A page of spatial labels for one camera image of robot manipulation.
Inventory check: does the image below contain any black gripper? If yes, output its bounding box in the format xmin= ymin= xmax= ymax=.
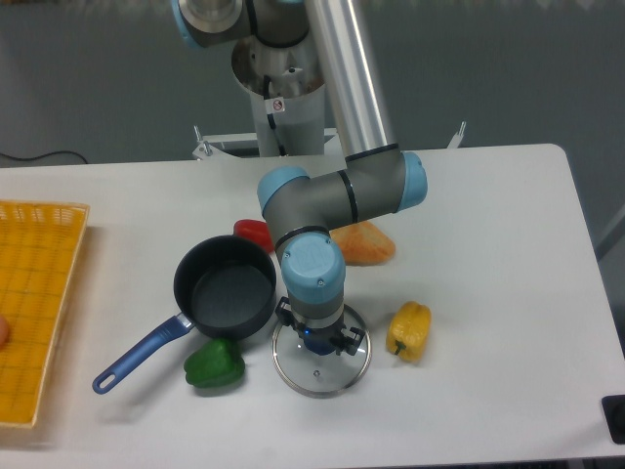
xmin=274 ymin=296 xmax=364 ymax=356

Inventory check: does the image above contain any glass lid blue knob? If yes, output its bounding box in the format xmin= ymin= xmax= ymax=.
xmin=271 ymin=305 xmax=372 ymax=399

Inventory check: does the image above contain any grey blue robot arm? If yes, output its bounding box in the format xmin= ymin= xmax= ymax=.
xmin=172 ymin=1 xmax=428 ymax=356

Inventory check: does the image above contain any yellow bell pepper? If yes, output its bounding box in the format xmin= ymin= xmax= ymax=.
xmin=386 ymin=301 xmax=432 ymax=362

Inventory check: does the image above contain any green bell pepper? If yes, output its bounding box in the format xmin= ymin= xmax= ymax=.
xmin=184 ymin=338 xmax=245 ymax=389

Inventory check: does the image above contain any red bell pepper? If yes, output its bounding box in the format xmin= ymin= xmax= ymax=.
xmin=233 ymin=219 xmax=274 ymax=253

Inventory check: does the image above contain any black device at table corner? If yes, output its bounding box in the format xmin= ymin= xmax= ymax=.
xmin=602 ymin=395 xmax=625 ymax=445

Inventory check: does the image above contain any yellow woven basket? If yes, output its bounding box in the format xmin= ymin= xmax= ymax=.
xmin=1 ymin=200 xmax=90 ymax=428

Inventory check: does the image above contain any dark saucepan blue handle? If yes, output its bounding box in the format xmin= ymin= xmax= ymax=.
xmin=92 ymin=235 xmax=276 ymax=395

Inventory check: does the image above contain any white metal mounting frame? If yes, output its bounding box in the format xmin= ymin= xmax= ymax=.
xmin=192 ymin=120 xmax=469 ymax=160

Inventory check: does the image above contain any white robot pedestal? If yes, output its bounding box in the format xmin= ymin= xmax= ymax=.
xmin=231 ymin=34 xmax=325 ymax=157

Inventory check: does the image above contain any black cable on floor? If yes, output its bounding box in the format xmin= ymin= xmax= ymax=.
xmin=0 ymin=150 xmax=90 ymax=164

